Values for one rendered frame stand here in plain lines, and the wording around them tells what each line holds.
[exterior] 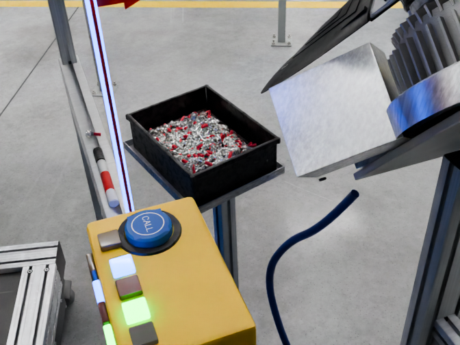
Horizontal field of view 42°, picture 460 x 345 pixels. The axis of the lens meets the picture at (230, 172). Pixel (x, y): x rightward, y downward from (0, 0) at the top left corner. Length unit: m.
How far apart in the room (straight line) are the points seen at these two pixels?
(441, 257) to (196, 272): 0.57
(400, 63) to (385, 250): 1.34
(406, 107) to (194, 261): 0.33
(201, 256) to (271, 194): 1.71
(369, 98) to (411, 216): 1.42
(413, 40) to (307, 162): 0.21
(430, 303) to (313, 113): 0.42
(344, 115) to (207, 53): 2.40
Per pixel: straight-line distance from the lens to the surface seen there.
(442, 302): 1.08
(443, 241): 0.96
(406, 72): 0.75
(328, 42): 0.92
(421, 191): 2.29
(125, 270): 0.49
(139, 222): 0.52
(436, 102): 0.67
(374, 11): 0.87
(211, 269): 0.48
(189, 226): 0.52
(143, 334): 0.44
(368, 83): 0.78
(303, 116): 0.81
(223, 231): 1.04
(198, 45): 3.24
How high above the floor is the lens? 1.43
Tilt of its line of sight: 38 degrees down
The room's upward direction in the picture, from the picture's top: 3 degrees counter-clockwise
